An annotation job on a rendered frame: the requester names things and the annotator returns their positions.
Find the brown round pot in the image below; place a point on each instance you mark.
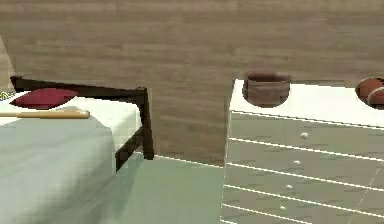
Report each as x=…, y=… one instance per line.
x=266, y=90

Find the white chest of drawers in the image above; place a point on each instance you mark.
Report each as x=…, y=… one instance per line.
x=300, y=160

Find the dark framed bed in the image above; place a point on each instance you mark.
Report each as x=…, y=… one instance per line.
x=66, y=160

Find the wooden baseball bat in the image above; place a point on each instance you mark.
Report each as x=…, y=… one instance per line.
x=53, y=114

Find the red pillow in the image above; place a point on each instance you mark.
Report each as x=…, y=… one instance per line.
x=43, y=98

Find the patterned pillow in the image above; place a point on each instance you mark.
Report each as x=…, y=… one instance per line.
x=5, y=95

